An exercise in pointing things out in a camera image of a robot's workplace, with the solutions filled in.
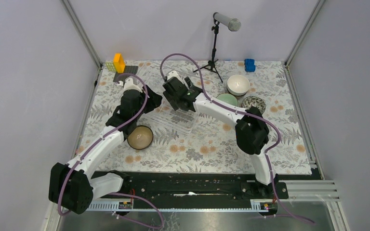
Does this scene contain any pink floral bowl leaf interior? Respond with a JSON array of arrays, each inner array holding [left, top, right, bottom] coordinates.
[[241, 96, 266, 114]]

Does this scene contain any white ribbed bowl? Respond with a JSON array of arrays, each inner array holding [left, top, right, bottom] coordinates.
[[226, 75, 250, 96]]

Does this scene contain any white wire dish rack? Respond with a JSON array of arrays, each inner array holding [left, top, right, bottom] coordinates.
[[137, 61, 200, 135]]

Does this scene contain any yellow toy block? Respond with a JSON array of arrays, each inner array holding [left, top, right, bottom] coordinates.
[[113, 53, 126, 74]]

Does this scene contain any wrist white camera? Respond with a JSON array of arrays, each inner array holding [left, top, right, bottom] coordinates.
[[164, 70, 183, 82], [117, 77, 143, 92]]

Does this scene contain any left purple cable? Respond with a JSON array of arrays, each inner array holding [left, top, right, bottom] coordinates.
[[57, 73, 166, 230]]

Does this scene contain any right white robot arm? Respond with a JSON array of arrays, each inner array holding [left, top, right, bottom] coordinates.
[[163, 77, 276, 198]]

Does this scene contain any light green celadon bowl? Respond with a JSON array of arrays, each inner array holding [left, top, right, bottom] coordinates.
[[216, 93, 238, 106]]

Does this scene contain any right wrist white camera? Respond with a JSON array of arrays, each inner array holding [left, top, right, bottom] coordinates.
[[164, 70, 183, 82]]

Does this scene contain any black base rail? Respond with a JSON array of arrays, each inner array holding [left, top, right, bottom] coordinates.
[[68, 170, 321, 210]]

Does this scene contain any dark teal floral bowl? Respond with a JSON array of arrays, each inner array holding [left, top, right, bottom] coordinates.
[[127, 126, 154, 150]]

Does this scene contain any lime green toy block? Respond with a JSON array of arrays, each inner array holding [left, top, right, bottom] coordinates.
[[105, 62, 116, 72]]

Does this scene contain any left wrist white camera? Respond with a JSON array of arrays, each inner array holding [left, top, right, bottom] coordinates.
[[117, 77, 143, 92]]

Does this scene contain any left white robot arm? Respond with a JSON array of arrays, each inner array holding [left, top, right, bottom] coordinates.
[[48, 86, 162, 216]]

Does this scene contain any grey microphone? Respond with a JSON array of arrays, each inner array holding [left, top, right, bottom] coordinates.
[[213, 12, 241, 32]]

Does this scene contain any dark grey building plate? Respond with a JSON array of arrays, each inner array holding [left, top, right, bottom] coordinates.
[[113, 65, 139, 83]]

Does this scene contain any blue toy block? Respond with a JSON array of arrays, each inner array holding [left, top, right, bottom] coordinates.
[[244, 59, 256, 72]]

